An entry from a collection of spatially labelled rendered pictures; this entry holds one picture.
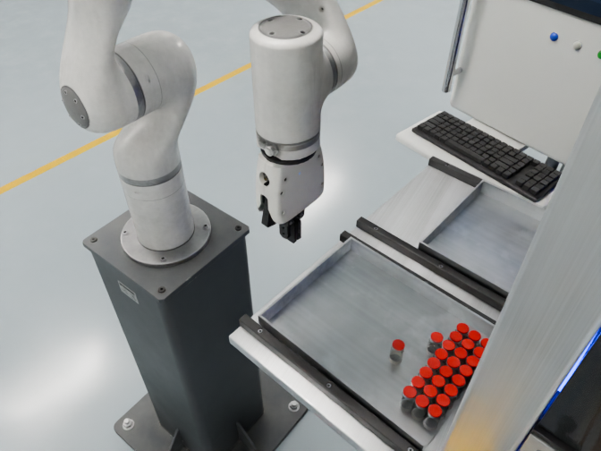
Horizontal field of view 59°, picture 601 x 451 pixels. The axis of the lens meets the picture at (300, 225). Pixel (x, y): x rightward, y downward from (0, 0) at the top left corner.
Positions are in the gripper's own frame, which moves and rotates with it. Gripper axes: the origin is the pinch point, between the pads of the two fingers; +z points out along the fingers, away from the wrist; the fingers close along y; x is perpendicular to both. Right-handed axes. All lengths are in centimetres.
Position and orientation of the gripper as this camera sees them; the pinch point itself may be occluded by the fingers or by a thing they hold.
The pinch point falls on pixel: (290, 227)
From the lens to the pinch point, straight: 81.6
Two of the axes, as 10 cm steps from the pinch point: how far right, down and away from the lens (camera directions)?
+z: 0.0, 7.1, 7.0
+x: -7.4, -4.7, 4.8
